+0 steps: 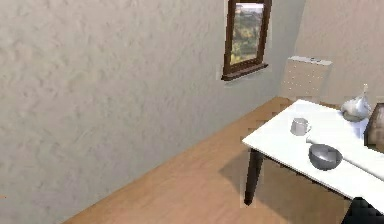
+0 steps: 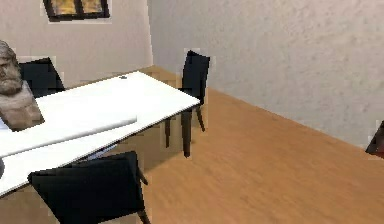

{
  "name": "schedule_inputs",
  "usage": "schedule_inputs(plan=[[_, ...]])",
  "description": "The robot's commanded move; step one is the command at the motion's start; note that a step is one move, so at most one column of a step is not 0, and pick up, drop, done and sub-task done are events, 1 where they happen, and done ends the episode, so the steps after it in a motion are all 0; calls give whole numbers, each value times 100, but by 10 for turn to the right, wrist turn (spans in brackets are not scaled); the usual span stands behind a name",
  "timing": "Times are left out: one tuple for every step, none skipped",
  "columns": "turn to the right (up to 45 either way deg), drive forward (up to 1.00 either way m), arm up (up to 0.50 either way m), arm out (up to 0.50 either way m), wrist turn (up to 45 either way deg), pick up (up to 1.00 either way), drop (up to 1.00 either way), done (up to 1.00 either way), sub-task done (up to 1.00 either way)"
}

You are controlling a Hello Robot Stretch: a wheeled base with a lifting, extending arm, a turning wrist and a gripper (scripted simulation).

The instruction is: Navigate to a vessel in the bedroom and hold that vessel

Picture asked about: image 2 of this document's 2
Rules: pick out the black chair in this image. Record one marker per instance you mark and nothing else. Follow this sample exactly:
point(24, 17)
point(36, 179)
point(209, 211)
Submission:
point(90, 190)
point(195, 75)
point(40, 78)

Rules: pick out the small grey object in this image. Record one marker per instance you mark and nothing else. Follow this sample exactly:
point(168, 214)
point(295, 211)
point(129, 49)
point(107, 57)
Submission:
point(123, 77)

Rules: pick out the white table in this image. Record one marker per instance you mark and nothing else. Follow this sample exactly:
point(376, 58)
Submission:
point(100, 100)

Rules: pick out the stone bust statue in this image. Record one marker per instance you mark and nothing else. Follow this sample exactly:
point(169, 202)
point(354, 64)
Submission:
point(15, 96)

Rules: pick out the dark brown furniture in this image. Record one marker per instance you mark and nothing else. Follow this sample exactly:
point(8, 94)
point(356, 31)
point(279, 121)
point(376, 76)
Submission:
point(377, 141)

